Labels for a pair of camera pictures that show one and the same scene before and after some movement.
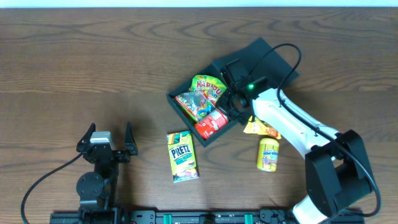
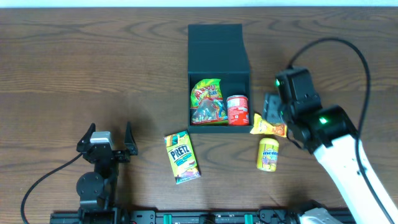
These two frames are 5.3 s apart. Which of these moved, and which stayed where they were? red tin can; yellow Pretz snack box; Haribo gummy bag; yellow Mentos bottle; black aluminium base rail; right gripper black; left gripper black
Moved: Haribo gummy bag; right gripper black; red tin can
Stayed: black aluminium base rail; left gripper black; yellow Mentos bottle; yellow Pretz snack box
